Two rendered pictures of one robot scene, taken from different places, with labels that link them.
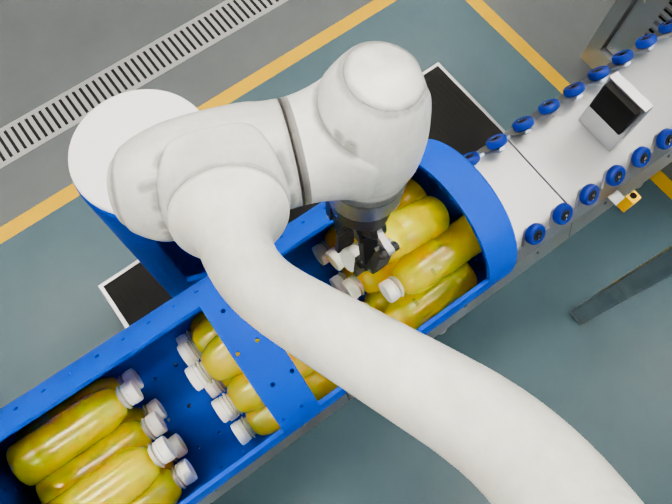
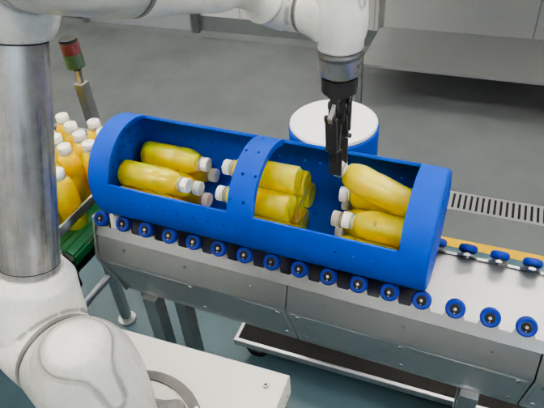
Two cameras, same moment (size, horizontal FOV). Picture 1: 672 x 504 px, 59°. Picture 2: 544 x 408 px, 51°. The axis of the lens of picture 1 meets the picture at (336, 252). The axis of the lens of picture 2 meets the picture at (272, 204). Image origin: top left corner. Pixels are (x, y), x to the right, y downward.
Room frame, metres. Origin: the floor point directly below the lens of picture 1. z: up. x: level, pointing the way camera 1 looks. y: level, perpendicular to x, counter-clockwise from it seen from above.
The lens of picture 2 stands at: (-0.29, -0.90, 1.98)
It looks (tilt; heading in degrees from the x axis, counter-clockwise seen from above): 40 degrees down; 65
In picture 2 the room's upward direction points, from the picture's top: 5 degrees counter-clockwise
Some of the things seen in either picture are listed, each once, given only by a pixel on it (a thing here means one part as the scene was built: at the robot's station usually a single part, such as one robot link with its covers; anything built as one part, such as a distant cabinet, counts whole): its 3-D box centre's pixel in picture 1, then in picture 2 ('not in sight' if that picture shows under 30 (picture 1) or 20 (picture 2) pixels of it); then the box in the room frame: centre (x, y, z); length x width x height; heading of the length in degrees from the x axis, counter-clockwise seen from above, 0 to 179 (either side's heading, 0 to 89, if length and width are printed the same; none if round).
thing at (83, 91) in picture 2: not in sight; (118, 204); (-0.08, 1.01, 0.55); 0.04 x 0.04 x 1.10; 39
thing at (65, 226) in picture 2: not in sight; (100, 191); (-0.17, 0.55, 0.96); 0.40 x 0.01 x 0.03; 39
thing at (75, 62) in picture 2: not in sight; (74, 59); (-0.08, 1.01, 1.18); 0.06 x 0.06 x 0.05
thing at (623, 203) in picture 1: (619, 191); not in sight; (0.58, -0.60, 0.92); 0.08 x 0.03 x 0.05; 39
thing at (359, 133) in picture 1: (359, 127); (335, 6); (0.29, -0.02, 1.58); 0.13 x 0.11 x 0.16; 109
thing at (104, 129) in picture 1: (141, 150); (333, 122); (0.56, 0.39, 1.03); 0.28 x 0.28 x 0.01
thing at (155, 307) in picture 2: not in sight; (169, 353); (-0.13, 0.39, 0.31); 0.06 x 0.06 x 0.63; 39
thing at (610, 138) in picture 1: (610, 115); not in sight; (0.71, -0.55, 1.00); 0.10 x 0.04 x 0.15; 39
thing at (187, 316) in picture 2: not in sight; (189, 324); (-0.02, 0.48, 0.31); 0.06 x 0.06 x 0.63; 39
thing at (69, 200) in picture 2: not in sight; (67, 200); (-0.27, 0.52, 0.99); 0.07 x 0.07 x 0.19
